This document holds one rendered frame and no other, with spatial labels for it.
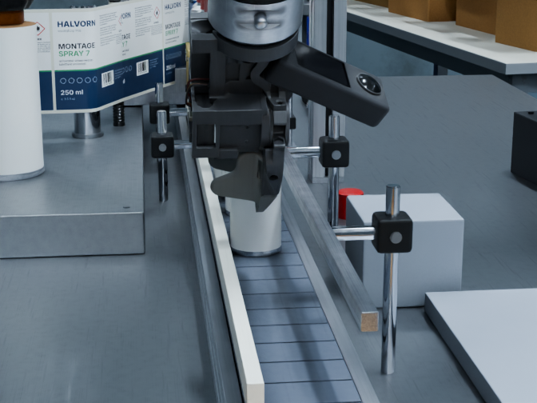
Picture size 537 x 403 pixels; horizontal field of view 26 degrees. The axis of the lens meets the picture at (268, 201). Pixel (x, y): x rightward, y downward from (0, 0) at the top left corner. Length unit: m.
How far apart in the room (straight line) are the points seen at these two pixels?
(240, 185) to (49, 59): 0.70
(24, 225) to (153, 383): 0.38
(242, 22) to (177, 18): 1.02
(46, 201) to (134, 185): 0.12
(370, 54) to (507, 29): 3.28
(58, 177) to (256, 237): 0.41
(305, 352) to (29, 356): 0.27
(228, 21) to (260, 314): 0.26
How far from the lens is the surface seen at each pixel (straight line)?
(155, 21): 1.84
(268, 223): 1.13
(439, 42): 3.51
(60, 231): 1.32
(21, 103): 1.45
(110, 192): 1.39
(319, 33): 1.58
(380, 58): 6.72
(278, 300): 1.03
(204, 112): 0.94
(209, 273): 1.10
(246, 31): 0.90
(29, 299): 1.20
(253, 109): 0.95
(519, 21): 3.41
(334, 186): 1.26
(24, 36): 1.45
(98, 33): 1.69
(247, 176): 1.02
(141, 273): 1.26
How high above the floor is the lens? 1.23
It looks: 15 degrees down
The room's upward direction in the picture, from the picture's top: straight up
